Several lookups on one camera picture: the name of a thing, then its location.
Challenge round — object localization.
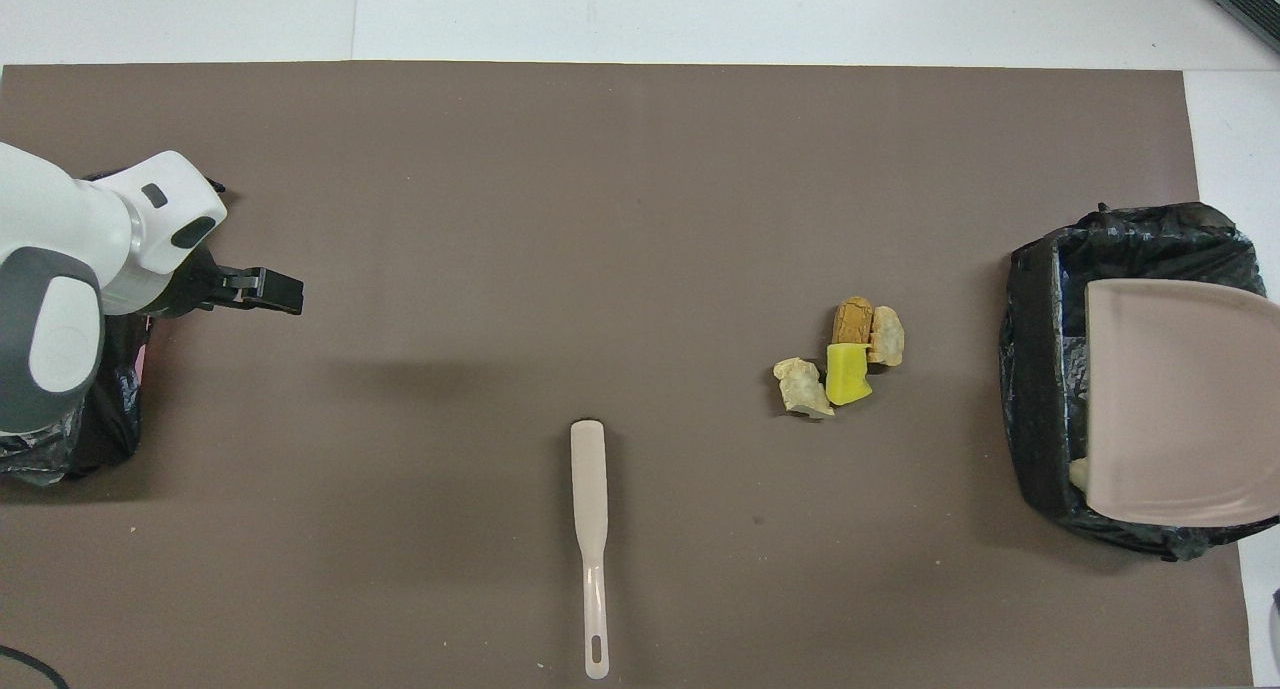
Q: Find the yellow sponge block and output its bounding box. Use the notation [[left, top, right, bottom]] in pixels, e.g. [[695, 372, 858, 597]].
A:
[[825, 343, 874, 407]]

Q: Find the brown bread piece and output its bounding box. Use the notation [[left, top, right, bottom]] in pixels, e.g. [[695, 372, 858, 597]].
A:
[[833, 297, 876, 348]]

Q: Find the beige plastic dustpan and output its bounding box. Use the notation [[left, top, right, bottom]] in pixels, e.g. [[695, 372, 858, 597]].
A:
[[1084, 277, 1280, 528]]

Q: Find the beige hand brush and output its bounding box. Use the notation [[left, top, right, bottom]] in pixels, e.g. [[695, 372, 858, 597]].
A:
[[570, 419, 611, 681]]

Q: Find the brown table mat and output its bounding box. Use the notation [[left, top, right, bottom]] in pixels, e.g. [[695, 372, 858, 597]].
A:
[[0, 62, 1254, 689]]

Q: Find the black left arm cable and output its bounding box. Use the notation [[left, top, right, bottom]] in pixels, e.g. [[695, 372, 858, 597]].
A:
[[0, 644, 69, 689]]

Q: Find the pale bread piece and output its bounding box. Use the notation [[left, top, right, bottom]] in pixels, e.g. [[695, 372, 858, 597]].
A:
[[868, 306, 906, 367], [773, 357, 835, 420]]

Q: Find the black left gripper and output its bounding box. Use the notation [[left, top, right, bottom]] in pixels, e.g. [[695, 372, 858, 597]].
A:
[[160, 247, 305, 316]]

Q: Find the black bag lined pink bin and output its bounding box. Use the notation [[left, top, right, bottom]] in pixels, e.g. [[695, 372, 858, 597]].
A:
[[0, 169, 226, 485]]

